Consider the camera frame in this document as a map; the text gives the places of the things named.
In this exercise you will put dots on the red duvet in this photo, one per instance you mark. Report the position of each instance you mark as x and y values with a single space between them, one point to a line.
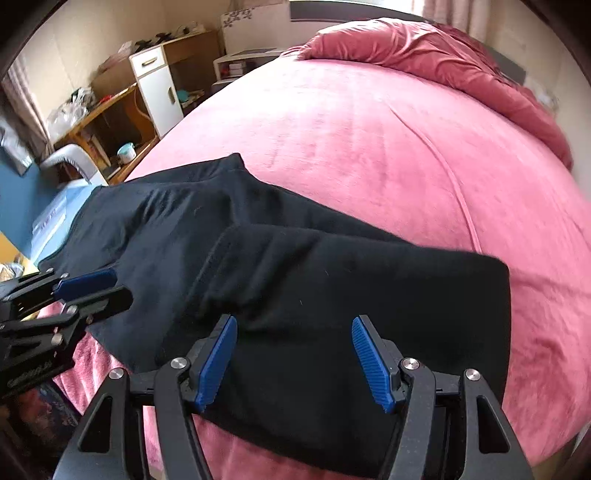
415 50

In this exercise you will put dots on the white bedside table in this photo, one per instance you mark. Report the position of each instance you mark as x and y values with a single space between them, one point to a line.
244 60

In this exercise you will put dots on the pink bed sheet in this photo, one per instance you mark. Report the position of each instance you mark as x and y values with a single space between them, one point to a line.
369 152

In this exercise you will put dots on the black embroidered pants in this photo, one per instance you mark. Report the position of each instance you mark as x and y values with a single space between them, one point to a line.
300 286

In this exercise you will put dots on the white cabinet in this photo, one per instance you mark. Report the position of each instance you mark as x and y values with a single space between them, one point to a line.
157 92

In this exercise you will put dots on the patterned pink curtain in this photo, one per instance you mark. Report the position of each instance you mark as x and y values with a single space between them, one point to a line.
452 18

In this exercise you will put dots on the white floral box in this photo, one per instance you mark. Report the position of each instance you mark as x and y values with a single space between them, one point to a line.
258 27

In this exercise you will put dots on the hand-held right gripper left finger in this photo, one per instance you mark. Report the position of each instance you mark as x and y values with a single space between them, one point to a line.
214 364

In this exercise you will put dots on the wooden desk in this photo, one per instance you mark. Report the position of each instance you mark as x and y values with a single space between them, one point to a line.
194 60

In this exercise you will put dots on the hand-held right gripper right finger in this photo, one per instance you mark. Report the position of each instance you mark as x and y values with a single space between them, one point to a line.
371 364

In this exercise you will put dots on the teal cup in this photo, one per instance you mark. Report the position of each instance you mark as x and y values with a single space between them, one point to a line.
126 153

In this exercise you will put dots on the grey white chair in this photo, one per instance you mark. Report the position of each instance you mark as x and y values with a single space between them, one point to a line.
74 159

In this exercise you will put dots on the white plastic bag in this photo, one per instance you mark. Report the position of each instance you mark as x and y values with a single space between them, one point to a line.
69 115

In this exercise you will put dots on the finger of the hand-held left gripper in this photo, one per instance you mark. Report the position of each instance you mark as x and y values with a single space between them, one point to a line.
106 302
87 282

